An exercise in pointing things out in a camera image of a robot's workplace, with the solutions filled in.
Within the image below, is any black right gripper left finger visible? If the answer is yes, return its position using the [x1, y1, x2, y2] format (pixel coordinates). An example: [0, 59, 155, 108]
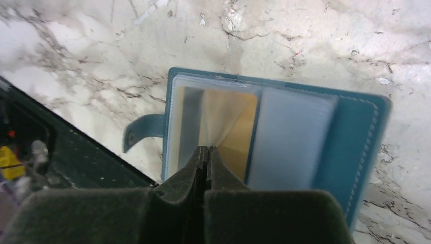
[1, 146, 209, 243]

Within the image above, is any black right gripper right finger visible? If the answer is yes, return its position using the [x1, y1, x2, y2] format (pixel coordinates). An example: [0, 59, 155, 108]
[203, 146, 352, 243]

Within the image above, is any blue leather card holder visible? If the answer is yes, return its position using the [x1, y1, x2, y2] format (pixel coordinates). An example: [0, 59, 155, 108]
[122, 67, 391, 231]

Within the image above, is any gold VIP card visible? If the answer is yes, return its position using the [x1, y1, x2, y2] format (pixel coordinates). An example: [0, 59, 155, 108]
[169, 86, 258, 180]

